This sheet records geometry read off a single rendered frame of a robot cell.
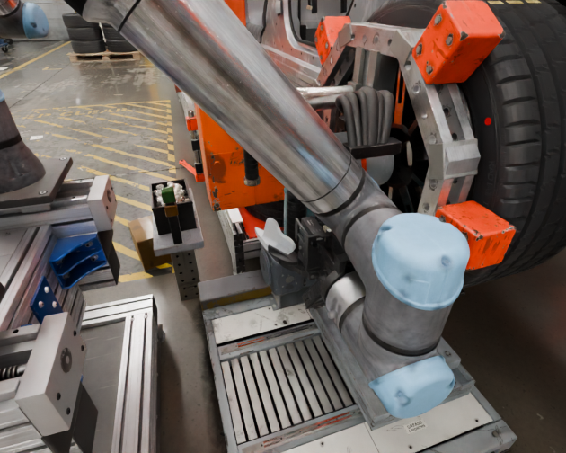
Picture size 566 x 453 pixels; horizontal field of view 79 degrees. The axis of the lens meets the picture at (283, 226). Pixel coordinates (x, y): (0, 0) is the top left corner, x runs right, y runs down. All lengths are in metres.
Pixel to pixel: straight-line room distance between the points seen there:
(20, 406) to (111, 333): 0.82
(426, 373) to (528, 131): 0.41
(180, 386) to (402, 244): 1.21
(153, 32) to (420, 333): 0.32
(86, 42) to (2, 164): 8.21
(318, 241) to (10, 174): 0.69
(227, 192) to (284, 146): 0.92
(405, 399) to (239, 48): 0.33
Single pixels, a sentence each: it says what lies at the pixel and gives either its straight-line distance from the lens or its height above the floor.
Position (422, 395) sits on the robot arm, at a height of 0.87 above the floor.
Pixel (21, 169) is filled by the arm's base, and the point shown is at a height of 0.85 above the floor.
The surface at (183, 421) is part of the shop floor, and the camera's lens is 1.34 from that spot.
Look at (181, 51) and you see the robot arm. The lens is 0.29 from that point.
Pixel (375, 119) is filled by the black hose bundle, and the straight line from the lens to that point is 0.57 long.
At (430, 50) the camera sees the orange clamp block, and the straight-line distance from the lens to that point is 0.61.
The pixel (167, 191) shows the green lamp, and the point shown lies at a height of 0.66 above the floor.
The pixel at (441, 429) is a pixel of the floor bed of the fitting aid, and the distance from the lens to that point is 1.30.
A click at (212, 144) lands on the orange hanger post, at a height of 0.77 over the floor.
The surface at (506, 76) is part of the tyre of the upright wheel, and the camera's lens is 0.64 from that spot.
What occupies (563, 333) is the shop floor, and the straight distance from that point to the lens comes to 1.90.
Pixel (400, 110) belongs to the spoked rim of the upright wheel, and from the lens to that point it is 0.85.
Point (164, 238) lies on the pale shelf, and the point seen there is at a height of 0.45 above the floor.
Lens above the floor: 1.17
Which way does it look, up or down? 34 degrees down
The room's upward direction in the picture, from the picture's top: straight up
